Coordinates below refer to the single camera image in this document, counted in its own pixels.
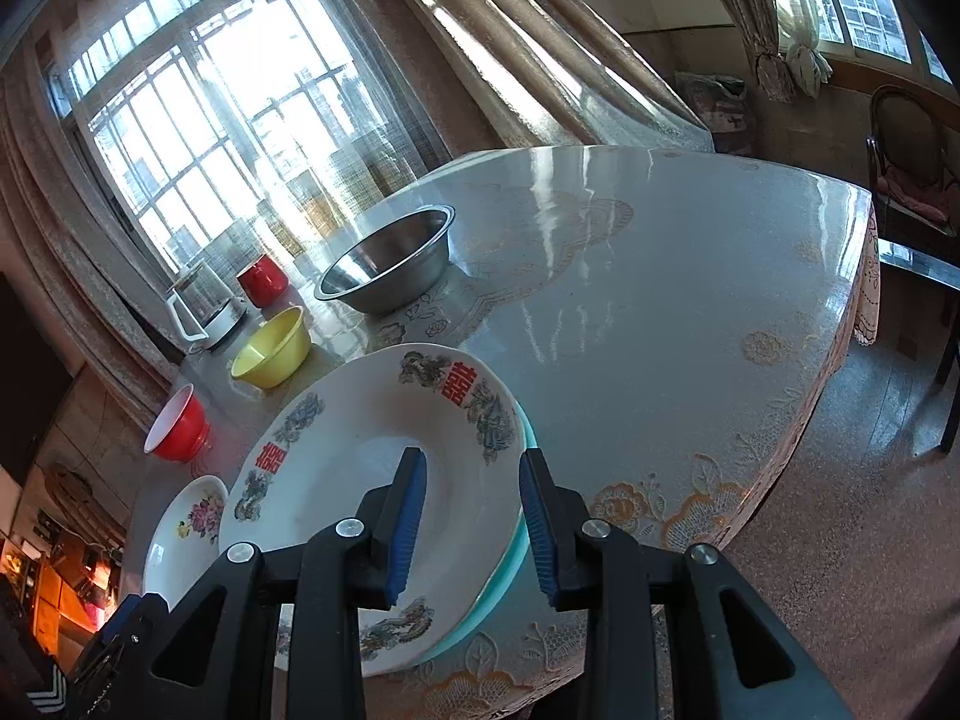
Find large dragon print plate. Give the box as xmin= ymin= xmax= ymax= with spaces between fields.
xmin=219 ymin=343 xmax=527 ymax=680

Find sheer white curtain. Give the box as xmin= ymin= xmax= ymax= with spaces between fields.
xmin=67 ymin=0 xmax=713 ymax=263

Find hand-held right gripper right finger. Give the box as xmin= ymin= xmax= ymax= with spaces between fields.
xmin=517 ymin=448 xmax=856 ymax=720

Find red plastic bowl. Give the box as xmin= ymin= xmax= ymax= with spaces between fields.
xmin=144 ymin=383 xmax=212 ymax=462

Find small corner window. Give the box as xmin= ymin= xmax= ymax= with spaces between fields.
xmin=757 ymin=0 xmax=955 ymax=85

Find dark glass side table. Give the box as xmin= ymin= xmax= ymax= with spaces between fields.
xmin=876 ymin=238 xmax=960 ymax=455

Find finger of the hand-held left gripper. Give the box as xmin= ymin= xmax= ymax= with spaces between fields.
xmin=66 ymin=592 xmax=170 ymax=720

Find brown curtain beside cabinet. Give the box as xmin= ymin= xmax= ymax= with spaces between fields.
xmin=0 ymin=37 xmax=185 ymax=428

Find floral printed tablecloth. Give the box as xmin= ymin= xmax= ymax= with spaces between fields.
xmin=120 ymin=146 xmax=880 ymax=720

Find brown curtain between windows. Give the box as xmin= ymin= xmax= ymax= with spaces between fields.
xmin=315 ymin=0 xmax=713 ymax=155

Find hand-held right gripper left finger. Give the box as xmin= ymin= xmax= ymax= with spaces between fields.
xmin=112 ymin=447 xmax=430 ymax=720

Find floral fabric bag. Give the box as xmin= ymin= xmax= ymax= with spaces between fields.
xmin=673 ymin=70 xmax=755 ymax=156

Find tied pale curtain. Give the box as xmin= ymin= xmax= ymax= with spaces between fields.
xmin=739 ymin=0 xmax=835 ymax=102

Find small floral plate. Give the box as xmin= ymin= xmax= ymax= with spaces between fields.
xmin=142 ymin=475 xmax=230 ymax=612

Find large barred window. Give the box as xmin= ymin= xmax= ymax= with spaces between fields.
xmin=45 ymin=0 xmax=451 ymax=278

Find pink seat cushion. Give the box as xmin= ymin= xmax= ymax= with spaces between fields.
xmin=877 ymin=161 xmax=960 ymax=235

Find glass kettle with white handle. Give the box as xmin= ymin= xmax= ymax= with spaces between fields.
xmin=165 ymin=262 xmax=248 ymax=352

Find red enamel mug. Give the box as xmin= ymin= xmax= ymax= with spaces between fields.
xmin=237 ymin=254 xmax=290 ymax=309

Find stainless steel bowl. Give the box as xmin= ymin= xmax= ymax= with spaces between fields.
xmin=314 ymin=205 xmax=456 ymax=316

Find dark round-back chair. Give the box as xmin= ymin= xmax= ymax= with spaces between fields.
xmin=866 ymin=85 xmax=960 ymax=241

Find teal plate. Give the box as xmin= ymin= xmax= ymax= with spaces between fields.
xmin=409 ymin=403 xmax=539 ymax=667

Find yellow plastic bowl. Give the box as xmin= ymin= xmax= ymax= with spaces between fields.
xmin=229 ymin=307 xmax=312 ymax=391

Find wooden cabinet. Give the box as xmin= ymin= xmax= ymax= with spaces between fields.
xmin=0 ymin=525 xmax=128 ymax=665

